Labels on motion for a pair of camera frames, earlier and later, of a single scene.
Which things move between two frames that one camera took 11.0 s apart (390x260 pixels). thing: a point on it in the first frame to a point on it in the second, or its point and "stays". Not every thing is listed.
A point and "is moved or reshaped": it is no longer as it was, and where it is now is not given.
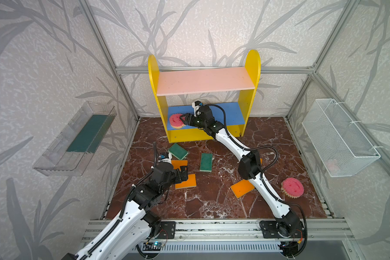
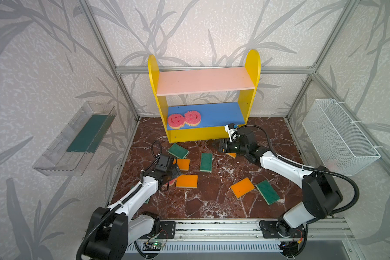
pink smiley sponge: x=175 y=122 stays
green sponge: x=178 y=151 stays
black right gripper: x=190 y=119 to x=226 y=146
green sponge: x=206 y=163 stays
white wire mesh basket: x=342 y=148 stays
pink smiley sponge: x=292 y=187 is moved or reshaped
